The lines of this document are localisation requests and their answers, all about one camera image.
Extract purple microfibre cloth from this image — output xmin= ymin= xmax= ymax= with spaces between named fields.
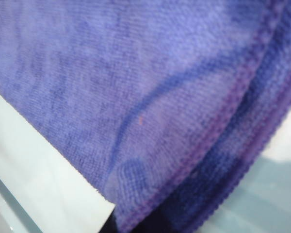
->
xmin=0 ymin=0 xmax=291 ymax=233

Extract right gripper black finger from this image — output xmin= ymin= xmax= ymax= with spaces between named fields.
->
xmin=108 ymin=206 xmax=127 ymax=233

